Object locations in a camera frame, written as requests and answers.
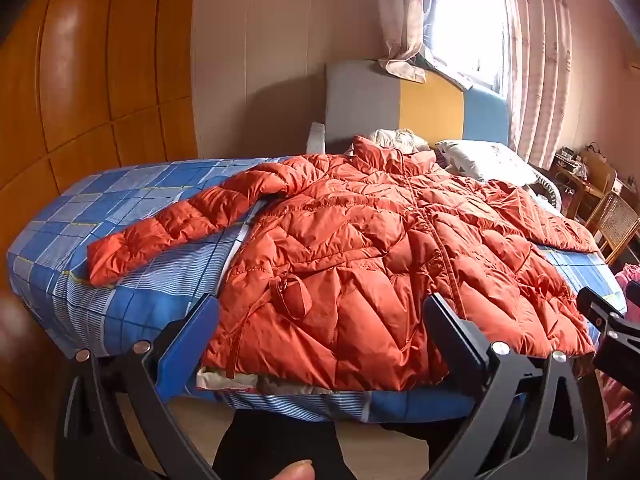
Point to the person's left hand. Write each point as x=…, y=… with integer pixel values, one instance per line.
x=296, y=471

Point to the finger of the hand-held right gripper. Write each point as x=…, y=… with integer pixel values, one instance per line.
x=597, y=310

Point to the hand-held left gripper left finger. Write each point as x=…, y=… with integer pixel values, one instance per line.
x=189, y=342

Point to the wicker wooden chair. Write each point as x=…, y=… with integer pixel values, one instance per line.
x=617, y=220

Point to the pink striped curtain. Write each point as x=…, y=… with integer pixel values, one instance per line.
x=540, y=60

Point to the person's black clothing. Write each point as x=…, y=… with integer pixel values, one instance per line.
x=275, y=440

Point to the cluttered wooden desk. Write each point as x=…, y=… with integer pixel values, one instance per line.
x=582, y=175

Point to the wooden wardrobe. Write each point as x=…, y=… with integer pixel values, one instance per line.
x=90, y=110

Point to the grey yellow blue headboard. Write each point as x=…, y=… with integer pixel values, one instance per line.
x=430, y=110

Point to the grey bed rail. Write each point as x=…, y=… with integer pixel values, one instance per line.
x=547, y=192

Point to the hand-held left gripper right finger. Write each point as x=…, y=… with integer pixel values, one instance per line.
x=452, y=332

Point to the dark pink cloth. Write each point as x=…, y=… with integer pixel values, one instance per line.
x=622, y=410

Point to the white printed pillow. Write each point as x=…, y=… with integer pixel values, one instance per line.
x=487, y=160

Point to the beige cloth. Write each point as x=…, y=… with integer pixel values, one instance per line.
x=235, y=382

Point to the orange puffer jacket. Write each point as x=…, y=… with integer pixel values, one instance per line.
x=360, y=260

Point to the beige quilted jacket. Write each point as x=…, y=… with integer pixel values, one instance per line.
x=395, y=139

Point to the bed with blue checked sheet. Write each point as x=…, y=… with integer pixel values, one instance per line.
x=150, y=280

